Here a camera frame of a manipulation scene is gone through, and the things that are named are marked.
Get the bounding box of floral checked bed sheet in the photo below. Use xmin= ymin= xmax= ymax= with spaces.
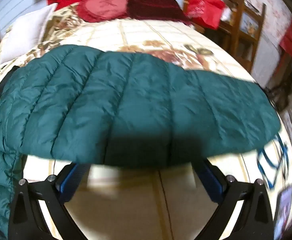
xmin=0 ymin=4 xmax=292 ymax=240

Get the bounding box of red embroidered cushion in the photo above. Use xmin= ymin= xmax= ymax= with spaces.
xmin=76 ymin=0 xmax=131 ymax=22

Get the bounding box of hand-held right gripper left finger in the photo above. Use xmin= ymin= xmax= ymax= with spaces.
xmin=8 ymin=164 xmax=91 ymax=240

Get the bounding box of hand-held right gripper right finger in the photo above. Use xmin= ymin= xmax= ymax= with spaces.
xmin=192 ymin=159 xmax=274 ymax=240

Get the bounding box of pink floral mattress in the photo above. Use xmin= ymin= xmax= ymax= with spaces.
xmin=244 ymin=0 xmax=292 ymax=47

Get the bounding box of red bag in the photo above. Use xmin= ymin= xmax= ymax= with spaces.
xmin=187 ymin=0 xmax=226 ymax=29

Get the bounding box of green quilted down jacket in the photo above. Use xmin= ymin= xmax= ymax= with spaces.
xmin=0 ymin=44 xmax=286 ymax=240

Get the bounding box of white pillow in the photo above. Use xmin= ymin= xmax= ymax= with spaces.
xmin=0 ymin=3 xmax=58 ymax=64

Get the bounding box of wooden shelf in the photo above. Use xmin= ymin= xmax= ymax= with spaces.
xmin=218 ymin=0 xmax=266 ymax=72

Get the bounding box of dark red blanket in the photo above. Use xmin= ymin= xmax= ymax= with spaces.
xmin=126 ymin=0 xmax=193 ymax=25

